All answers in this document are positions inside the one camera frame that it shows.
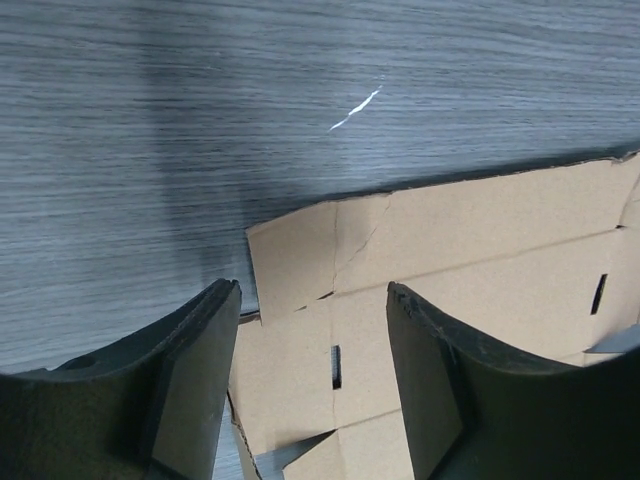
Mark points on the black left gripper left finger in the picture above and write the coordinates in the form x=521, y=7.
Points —
x=148, y=406

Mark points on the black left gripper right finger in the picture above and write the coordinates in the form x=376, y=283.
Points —
x=475, y=407

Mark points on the small cardboard box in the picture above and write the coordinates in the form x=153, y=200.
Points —
x=482, y=329

